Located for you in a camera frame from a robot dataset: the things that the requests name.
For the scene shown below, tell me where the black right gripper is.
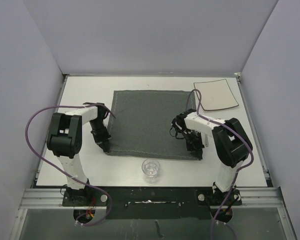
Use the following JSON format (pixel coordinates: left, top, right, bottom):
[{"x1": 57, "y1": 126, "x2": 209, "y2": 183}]
[{"x1": 181, "y1": 129, "x2": 206, "y2": 160}]

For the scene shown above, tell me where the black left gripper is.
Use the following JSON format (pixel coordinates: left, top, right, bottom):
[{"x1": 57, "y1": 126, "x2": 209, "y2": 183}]
[{"x1": 89, "y1": 119, "x2": 111, "y2": 153}]

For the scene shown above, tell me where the grey cloth placemat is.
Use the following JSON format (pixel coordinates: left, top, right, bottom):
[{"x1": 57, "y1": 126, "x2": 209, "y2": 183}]
[{"x1": 107, "y1": 90, "x2": 198, "y2": 161}]

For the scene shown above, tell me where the clear plastic cup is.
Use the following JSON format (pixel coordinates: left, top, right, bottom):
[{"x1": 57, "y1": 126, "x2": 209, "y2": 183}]
[{"x1": 141, "y1": 158, "x2": 161, "y2": 184}]

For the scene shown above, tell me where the white rectangular plate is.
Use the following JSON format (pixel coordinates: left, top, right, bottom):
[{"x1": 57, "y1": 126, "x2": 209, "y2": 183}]
[{"x1": 193, "y1": 79, "x2": 239, "y2": 111}]

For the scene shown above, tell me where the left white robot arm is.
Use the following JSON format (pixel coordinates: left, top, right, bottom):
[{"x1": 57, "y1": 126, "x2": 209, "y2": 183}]
[{"x1": 47, "y1": 103, "x2": 111, "y2": 206}]

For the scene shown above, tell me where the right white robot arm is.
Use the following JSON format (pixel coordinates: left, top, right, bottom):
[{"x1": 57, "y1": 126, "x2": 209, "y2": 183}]
[{"x1": 178, "y1": 109, "x2": 253, "y2": 205}]

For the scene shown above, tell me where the silver table knife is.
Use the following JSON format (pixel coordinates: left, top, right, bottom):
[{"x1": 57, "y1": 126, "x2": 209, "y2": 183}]
[{"x1": 204, "y1": 134, "x2": 209, "y2": 148}]

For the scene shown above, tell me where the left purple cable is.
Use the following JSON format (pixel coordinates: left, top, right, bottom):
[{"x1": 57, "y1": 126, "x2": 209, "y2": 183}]
[{"x1": 26, "y1": 103, "x2": 118, "y2": 228}]

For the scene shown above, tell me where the purple cable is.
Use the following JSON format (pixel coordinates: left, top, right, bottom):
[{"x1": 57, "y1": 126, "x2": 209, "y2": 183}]
[
  {"x1": 186, "y1": 89, "x2": 255, "y2": 240},
  {"x1": 26, "y1": 103, "x2": 118, "y2": 228}
]

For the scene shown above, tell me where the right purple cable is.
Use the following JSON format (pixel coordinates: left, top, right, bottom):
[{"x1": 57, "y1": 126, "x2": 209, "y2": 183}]
[{"x1": 186, "y1": 89, "x2": 255, "y2": 240}]

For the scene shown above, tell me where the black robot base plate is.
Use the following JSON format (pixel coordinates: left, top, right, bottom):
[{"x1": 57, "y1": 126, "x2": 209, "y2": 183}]
[{"x1": 62, "y1": 187, "x2": 242, "y2": 224}]

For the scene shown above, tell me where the aluminium frame rail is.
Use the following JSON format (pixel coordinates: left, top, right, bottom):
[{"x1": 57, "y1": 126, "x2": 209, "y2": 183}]
[{"x1": 19, "y1": 187, "x2": 283, "y2": 209}]

